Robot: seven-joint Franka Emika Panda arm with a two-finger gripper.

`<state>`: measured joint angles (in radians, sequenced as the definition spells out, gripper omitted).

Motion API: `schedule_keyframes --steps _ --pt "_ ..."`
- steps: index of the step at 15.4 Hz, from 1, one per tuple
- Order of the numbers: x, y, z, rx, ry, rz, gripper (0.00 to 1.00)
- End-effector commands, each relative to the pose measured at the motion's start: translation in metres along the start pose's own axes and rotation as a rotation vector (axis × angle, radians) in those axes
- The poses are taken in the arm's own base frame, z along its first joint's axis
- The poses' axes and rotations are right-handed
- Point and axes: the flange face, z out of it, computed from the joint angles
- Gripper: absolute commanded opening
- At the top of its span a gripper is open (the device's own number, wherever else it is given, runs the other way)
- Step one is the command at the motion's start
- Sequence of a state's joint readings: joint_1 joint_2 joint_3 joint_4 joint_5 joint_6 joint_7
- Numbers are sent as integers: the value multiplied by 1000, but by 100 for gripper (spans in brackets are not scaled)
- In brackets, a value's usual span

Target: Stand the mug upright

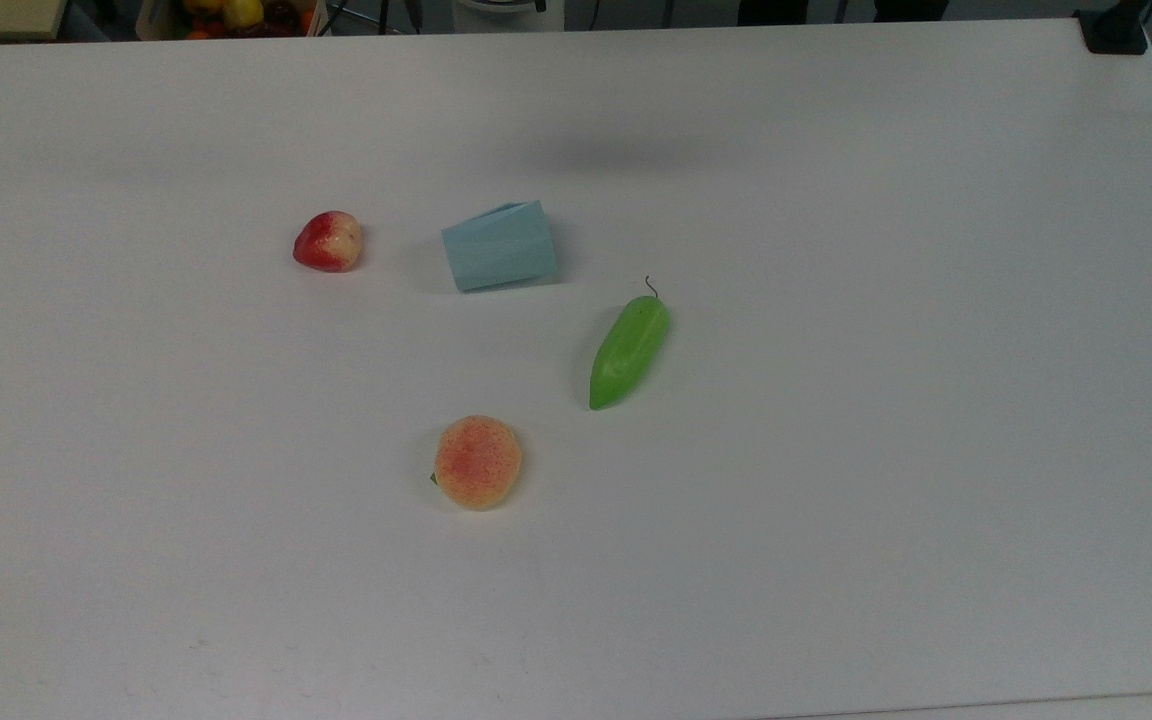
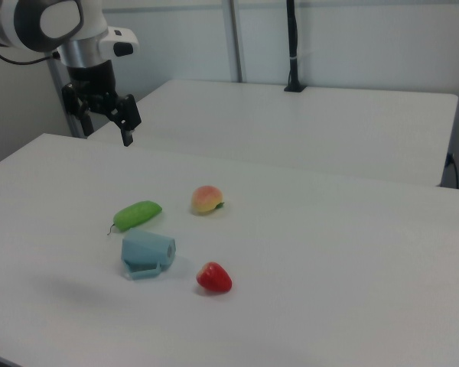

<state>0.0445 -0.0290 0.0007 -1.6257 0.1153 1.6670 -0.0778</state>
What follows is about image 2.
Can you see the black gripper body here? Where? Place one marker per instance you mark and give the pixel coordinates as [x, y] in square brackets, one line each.
[93, 91]

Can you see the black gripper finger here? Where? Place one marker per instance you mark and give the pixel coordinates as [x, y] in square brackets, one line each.
[128, 114]
[80, 111]

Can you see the light blue hexagonal mug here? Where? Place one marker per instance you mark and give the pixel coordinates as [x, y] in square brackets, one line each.
[145, 248]

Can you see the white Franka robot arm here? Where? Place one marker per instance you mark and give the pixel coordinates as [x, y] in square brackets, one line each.
[61, 23]

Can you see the green toy cucumber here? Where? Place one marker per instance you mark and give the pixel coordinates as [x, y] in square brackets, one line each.
[137, 214]

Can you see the orange toy peach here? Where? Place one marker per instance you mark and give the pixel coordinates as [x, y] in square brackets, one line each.
[204, 200]

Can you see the red toy strawberry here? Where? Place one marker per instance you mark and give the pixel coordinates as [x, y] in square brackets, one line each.
[214, 279]

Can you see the grey metal partition post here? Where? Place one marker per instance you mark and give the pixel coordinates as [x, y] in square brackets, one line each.
[238, 38]
[57, 91]

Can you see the black camera pole with base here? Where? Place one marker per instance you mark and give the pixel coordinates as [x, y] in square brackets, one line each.
[293, 69]

